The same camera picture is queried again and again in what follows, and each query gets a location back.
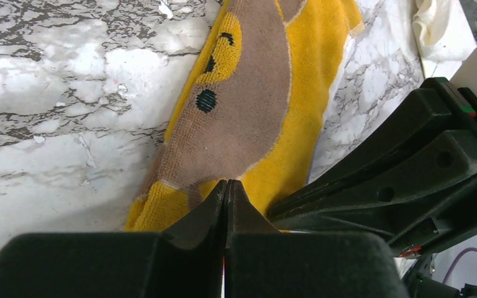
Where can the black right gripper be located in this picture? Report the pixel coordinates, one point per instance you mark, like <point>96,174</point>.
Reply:
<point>434,216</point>

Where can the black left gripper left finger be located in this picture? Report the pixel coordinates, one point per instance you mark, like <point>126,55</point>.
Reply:
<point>185,260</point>

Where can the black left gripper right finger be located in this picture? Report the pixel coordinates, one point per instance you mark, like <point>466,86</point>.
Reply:
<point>261,261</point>

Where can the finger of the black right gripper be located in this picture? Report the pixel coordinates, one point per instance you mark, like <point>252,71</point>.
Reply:
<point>427,145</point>

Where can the yellow brown bear towel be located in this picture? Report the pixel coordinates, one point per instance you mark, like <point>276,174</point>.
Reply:
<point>252,108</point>

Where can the cream white towel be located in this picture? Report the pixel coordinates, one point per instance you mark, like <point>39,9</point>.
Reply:
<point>442,31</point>

